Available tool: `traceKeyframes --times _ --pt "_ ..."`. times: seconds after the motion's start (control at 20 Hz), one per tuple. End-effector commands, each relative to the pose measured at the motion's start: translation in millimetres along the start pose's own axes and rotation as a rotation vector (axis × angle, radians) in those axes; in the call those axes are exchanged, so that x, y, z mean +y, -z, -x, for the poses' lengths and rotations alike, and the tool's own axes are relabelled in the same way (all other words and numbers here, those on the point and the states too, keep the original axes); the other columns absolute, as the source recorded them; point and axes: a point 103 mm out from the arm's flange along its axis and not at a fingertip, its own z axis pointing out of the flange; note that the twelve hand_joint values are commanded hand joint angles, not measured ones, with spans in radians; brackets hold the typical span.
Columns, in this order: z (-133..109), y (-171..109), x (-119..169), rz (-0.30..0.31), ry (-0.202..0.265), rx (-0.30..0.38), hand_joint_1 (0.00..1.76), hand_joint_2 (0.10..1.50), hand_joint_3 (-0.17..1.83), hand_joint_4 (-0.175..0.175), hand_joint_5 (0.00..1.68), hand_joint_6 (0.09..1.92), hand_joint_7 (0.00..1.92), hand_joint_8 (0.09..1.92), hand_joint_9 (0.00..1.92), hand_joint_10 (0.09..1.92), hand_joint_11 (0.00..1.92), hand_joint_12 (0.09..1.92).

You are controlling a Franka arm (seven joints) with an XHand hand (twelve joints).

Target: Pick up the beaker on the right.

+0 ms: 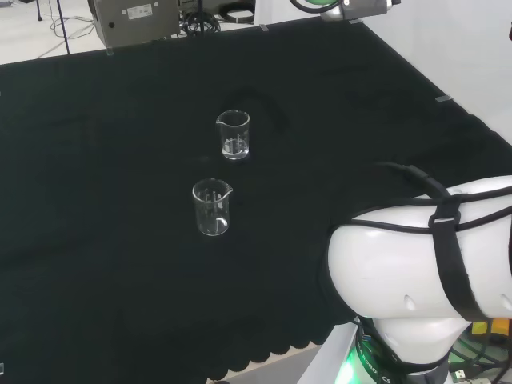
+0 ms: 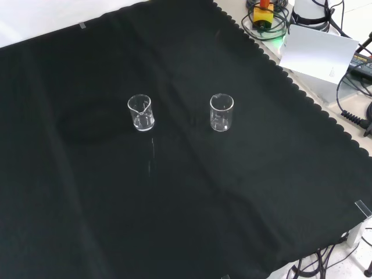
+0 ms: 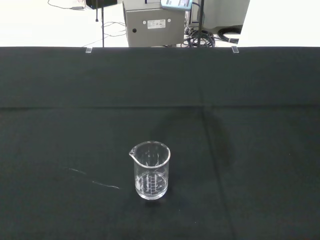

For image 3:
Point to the black stand pole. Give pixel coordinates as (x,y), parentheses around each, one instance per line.
(200,22)

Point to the pale grey appliance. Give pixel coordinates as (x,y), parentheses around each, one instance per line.
(225,12)

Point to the teal tablet device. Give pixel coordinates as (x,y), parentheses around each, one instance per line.
(176,3)

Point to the black box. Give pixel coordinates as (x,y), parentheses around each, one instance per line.
(101,3)

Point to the clear cloth clip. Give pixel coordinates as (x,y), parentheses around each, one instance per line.
(88,50)
(235,49)

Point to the thin black tripod pole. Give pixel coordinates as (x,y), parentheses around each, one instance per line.
(102,27)

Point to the grey metal cabinet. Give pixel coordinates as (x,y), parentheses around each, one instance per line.
(155,35)

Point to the black bench cloth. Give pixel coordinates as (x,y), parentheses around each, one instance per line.
(75,100)

